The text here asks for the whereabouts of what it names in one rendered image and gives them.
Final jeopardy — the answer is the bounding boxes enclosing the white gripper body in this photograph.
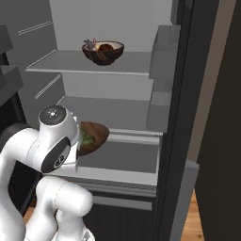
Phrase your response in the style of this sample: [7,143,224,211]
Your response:
[63,116,83,167]

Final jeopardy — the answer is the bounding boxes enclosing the green broccoli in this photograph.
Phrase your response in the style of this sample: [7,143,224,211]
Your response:
[80,129,95,147]

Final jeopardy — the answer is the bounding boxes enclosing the brown bowl with broccoli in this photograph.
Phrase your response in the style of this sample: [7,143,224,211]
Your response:
[77,121,111,157]

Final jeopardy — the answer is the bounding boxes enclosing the grey fridge drawer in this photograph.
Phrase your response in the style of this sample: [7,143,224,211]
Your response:
[46,134,160,186]

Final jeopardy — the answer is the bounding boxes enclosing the grey fridge shelf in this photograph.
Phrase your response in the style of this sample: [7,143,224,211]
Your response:
[25,49,154,77]
[56,95,164,137]

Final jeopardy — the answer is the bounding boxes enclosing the dark fridge door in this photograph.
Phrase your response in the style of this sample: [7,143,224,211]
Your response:
[0,0,41,217]
[152,0,229,241]

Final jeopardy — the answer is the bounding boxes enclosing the brown bowl with steak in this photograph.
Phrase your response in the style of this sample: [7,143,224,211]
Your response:
[81,39,125,66]

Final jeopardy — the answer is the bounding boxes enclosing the grey fish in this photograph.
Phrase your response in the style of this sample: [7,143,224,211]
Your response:
[83,38,98,51]

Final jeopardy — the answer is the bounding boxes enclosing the red-brown steak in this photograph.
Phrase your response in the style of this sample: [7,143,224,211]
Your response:
[98,43,115,53]

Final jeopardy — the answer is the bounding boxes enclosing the grey fridge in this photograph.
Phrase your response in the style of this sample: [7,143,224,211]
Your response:
[0,0,201,241]

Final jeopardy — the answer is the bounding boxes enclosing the dark freezer drawer front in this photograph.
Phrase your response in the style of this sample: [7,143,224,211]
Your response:
[82,202,155,241]

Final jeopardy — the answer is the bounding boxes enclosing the grey door bin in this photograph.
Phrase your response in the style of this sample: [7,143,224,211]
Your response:
[0,24,14,55]
[0,64,24,107]
[145,89,172,134]
[148,24,182,81]

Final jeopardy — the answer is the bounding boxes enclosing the dark brown cabinet panel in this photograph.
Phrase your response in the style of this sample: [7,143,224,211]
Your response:
[194,0,241,241]

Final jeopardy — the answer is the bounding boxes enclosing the grey freezer drawer handle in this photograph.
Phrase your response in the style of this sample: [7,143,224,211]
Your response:
[91,195,153,212]

